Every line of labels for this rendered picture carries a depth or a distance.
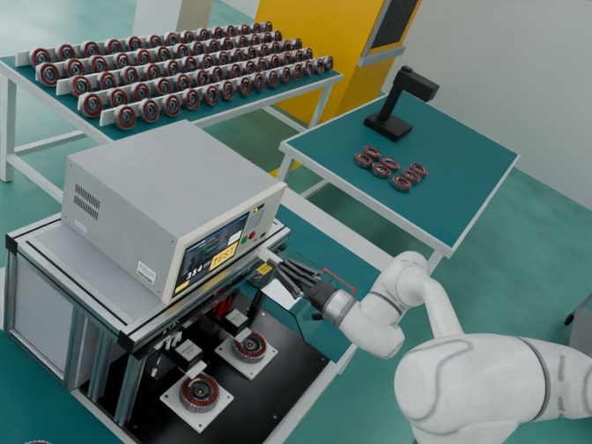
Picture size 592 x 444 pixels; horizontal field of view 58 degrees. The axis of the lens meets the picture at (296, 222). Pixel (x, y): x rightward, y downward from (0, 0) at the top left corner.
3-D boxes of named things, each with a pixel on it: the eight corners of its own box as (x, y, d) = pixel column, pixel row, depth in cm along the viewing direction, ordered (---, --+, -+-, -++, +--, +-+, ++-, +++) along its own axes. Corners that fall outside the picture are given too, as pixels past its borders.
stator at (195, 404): (225, 400, 154) (228, 392, 152) (196, 422, 145) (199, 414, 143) (199, 373, 158) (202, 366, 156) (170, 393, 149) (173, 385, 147)
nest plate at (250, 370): (277, 353, 175) (278, 351, 174) (251, 381, 163) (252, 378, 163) (242, 326, 179) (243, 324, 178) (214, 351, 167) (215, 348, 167)
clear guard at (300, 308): (342, 301, 170) (349, 288, 166) (304, 341, 151) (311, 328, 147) (262, 244, 178) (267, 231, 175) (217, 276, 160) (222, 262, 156)
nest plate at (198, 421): (233, 399, 156) (233, 396, 155) (199, 433, 144) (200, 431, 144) (195, 367, 160) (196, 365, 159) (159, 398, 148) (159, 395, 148)
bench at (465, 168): (471, 228, 453) (521, 155, 411) (390, 345, 309) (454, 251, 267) (364, 162, 483) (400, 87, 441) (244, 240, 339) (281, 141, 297)
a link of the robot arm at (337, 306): (348, 316, 145) (330, 304, 147) (362, 293, 140) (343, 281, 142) (333, 334, 138) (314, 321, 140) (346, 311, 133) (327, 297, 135)
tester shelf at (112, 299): (287, 240, 174) (292, 229, 172) (130, 355, 121) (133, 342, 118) (187, 170, 186) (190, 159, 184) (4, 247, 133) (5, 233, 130)
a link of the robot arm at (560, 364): (532, 328, 97) (474, 329, 91) (630, 345, 80) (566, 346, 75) (530, 402, 96) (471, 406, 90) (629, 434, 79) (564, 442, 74)
